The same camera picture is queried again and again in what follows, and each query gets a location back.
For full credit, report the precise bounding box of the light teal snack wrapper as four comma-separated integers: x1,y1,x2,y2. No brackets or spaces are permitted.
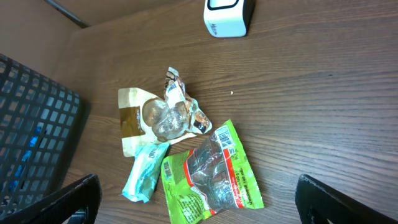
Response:
122,142,170,203

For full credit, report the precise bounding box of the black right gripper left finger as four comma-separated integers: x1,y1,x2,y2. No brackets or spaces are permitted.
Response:
1,174,102,224

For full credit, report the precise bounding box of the white barcode scanner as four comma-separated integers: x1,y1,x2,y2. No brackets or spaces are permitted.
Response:
203,0,256,38

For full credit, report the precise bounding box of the beige nut snack pouch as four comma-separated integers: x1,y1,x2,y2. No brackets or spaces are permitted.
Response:
118,67,212,157

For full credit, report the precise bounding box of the grey plastic mesh basket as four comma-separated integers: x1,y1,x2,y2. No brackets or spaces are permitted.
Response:
1,55,83,219

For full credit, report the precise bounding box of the green Haribo gummy bag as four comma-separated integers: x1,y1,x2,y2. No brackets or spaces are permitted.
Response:
161,119,264,224

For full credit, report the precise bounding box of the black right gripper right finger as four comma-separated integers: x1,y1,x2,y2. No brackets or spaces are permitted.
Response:
295,174,397,224

